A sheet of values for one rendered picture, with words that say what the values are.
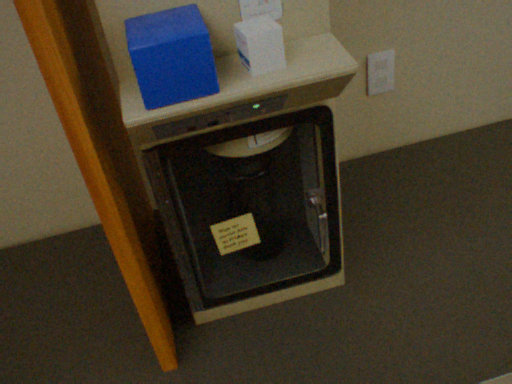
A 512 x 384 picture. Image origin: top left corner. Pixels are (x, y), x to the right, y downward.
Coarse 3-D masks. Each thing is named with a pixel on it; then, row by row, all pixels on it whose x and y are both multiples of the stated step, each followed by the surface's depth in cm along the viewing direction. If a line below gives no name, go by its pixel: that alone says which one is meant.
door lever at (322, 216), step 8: (312, 200) 104; (320, 200) 104; (320, 208) 102; (320, 216) 100; (320, 224) 101; (320, 232) 103; (320, 240) 104; (328, 240) 104; (320, 248) 106; (328, 248) 105
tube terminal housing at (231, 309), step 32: (96, 0) 76; (128, 0) 77; (160, 0) 78; (192, 0) 79; (224, 0) 80; (288, 0) 82; (320, 0) 83; (224, 32) 83; (288, 32) 85; (320, 32) 86; (128, 64) 82; (320, 288) 121
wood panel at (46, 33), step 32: (32, 0) 65; (64, 0) 85; (32, 32) 67; (64, 32) 78; (64, 64) 71; (96, 64) 106; (64, 96) 73; (96, 96) 95; (64, 128) 76; (96, 128) 86; (96, 160) 80; (128, 160) 120; (96, 192) 83; (128, 192) 106; (128, 224) 94; (128, 256) 92; (160, 288) 118; (160, 320) 103; (160, 352) 108
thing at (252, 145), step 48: (192, 144) 91; (240, 144) 93; (288, 144) 96; (192, 192) 97; (240, 192) 99; (288, 192) 102; (336, 192) 104; (192, 240) 104; (288, 240) 109; (336, 240) 112; (240, 288) 114; (288, 288) 117
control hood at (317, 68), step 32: (224, 64) 83; (288, 64) 80; (320, 64) 79; (352, 64) 78; (128, 96) 79; (224, 96) 76; (256, 96) 77; (288, 96) 82; (320, 96) 87; (128, 128) 76
